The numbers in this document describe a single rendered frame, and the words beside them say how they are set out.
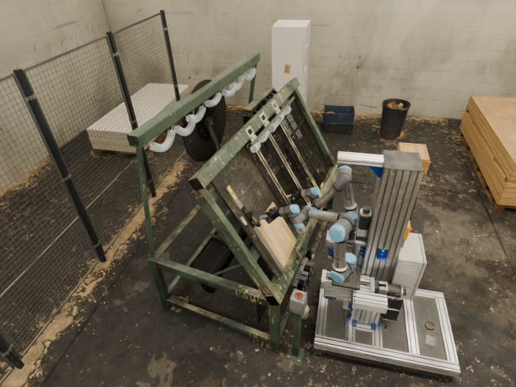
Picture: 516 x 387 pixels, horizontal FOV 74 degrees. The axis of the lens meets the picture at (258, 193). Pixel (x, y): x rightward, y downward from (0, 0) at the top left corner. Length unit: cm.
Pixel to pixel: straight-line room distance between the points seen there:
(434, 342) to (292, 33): 491
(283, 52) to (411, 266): 451
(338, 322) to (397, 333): 55
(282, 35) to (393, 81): 277
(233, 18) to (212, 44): 75
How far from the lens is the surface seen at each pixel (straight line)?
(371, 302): 299
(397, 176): 251
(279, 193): 326
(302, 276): 330
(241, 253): 276
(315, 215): 271
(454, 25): 791
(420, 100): 826
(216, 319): 377
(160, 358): 389
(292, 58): 647
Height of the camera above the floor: 331
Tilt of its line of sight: 37 degrees down
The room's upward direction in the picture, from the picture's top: 3 degrees counter-clockwise
